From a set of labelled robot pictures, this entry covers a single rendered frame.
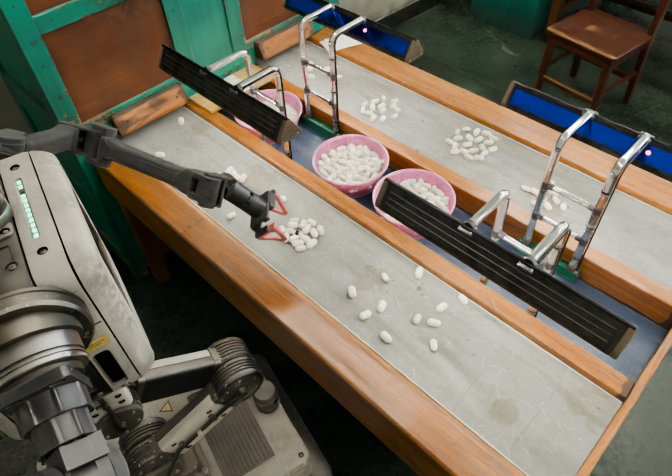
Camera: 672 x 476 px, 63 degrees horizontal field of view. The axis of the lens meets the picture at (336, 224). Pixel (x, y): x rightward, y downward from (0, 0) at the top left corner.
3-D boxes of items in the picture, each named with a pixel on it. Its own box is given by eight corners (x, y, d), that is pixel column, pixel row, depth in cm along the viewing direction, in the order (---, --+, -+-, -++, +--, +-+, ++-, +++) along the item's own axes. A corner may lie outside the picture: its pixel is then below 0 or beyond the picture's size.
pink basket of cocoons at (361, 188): (372, 213, 185) (373, 192, 178) (301, 193, 192) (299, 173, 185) (398, 164, 201) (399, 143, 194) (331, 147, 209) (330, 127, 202)
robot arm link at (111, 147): (79, 160, 149) (86, 121, 146) (95, 160, 154) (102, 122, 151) (205, 213, 134) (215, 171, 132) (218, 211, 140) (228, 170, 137)
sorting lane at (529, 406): (556, 504, 118) (559, 501, 116) (120, 146, 207) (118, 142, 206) (620, 407, 132) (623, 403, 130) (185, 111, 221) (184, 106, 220)
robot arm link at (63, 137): (56, 149, 152) (62, 114, 149) (106, 162, 154) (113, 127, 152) (-34, 179, 109) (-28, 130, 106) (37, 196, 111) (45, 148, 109)
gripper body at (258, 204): (254, 232, 144) (233, 218, 140) (257, 204, 151) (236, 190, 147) (271, 220, 141) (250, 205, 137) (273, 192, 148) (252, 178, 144)
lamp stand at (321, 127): (338, 145, 210) (333, 37, 177) (303, 123, 219) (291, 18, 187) (371, 122, 218) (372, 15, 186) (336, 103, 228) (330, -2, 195)
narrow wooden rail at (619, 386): (610, 417, 136) (626, 398, 128) (189, 124, 226) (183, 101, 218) (620, 402, 139) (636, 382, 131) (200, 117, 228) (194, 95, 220)
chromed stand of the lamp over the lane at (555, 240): (497, 375, 143) (536, 270, 110) (436, 330, 153) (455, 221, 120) (535, 329, 152) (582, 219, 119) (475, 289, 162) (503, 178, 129)
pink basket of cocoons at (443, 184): (418, 260, 170) (420, 240, 163) (355, 218, 183) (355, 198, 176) (468, 214, 182) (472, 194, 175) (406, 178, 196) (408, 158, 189)
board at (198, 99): (211, 114, 211) (211, 111, 210) (189, 99, 219) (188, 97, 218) (275, 78, 226) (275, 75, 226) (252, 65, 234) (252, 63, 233)
